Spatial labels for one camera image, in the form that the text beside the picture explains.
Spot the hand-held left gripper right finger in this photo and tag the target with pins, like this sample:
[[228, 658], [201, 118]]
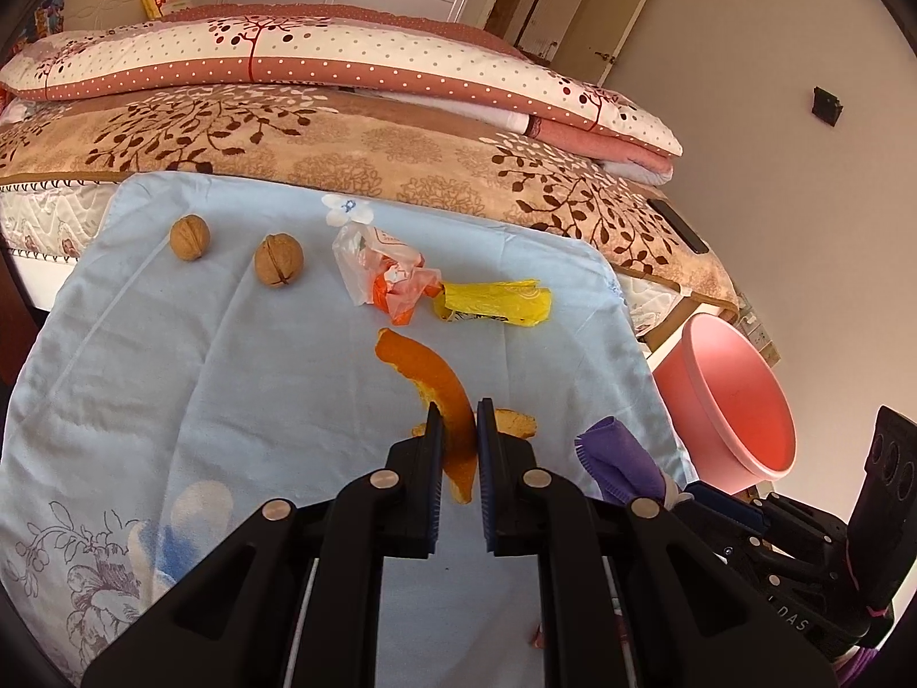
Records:
[[487, 480]]

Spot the pink plastic bucket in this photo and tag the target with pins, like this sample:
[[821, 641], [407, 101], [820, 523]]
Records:
[[723, 401]]

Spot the long orange peel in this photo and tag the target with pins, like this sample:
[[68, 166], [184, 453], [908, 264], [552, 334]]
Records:
[[430, 380]]

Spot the wooden bed frame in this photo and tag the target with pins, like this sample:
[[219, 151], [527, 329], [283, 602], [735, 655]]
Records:
[[673, 319]]

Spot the black wall box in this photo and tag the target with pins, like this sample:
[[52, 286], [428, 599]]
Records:
[[827, 106]]

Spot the folded pink blanket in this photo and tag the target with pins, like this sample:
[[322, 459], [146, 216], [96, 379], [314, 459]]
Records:
[[609, 140]]

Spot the colourful printed pillow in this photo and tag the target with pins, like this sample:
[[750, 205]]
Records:
[[43, 11]]

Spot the clear orange plastic bag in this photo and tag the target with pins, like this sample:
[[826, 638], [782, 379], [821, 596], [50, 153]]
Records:
[[383, 269]]

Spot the small orange peel piece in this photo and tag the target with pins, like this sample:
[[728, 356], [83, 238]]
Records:
[[517, 424]]

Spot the purple wrapper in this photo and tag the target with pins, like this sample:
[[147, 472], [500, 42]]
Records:
[[616, 459]]

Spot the yellow plastic bag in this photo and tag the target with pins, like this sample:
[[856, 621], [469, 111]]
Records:
[[494, 301]]

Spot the brown walnut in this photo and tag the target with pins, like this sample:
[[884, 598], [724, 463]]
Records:
[[190, 236], [279, 260]]

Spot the dotted tree print quilt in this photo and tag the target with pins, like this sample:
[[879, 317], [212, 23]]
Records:
[[358, 57]]

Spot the light blue floral cloth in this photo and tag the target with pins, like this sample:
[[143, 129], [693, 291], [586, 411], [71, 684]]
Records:
[[215, 373]]

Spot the brown leaf pattern blanket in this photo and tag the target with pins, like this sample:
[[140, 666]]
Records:
[[430, 158]]

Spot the black smartphone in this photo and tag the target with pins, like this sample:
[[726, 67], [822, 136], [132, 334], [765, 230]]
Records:
[[677, 226]]

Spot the row of wall sockets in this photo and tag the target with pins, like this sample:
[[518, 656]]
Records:
[[756, 330]]

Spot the white room door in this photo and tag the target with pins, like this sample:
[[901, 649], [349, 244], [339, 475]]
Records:
[[630, 0]]

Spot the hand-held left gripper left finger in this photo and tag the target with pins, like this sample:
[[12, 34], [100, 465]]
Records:
[[433, 487]]

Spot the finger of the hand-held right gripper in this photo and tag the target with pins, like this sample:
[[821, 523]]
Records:
[[781, 562], [723, 502]]

